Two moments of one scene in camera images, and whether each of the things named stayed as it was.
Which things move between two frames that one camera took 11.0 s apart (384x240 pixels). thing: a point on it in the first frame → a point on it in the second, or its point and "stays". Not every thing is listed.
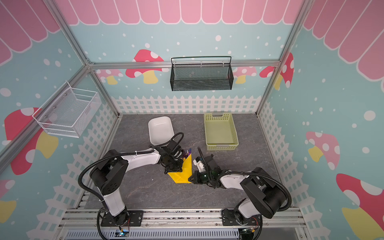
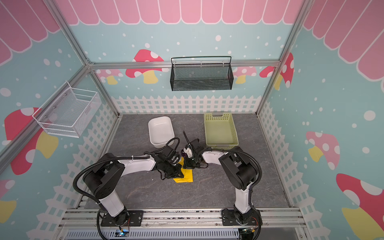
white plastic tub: (161, 130) stays
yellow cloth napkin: (182, 177) stays
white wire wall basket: (68, 112) stays
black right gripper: (199, 173) → (191, 160)
